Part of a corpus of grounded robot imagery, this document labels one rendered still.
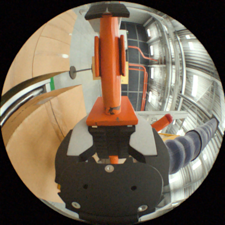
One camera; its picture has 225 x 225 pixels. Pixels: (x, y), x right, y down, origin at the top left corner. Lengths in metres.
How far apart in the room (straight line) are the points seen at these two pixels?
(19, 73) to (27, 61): 0.10
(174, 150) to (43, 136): 0.41
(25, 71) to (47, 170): 0.56
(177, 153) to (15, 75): 0.89
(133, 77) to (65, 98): 10.80
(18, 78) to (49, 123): 0.47
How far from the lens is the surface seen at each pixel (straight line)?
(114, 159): 0.18
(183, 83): 2.56
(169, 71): 5.88
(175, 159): 0.35
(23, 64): 0.62
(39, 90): 0.65
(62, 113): 0.21
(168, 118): 0.16
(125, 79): 7.45
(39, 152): 0.16
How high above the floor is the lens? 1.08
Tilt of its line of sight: 1 degrees down
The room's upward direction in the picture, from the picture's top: 89 degrees clockwise
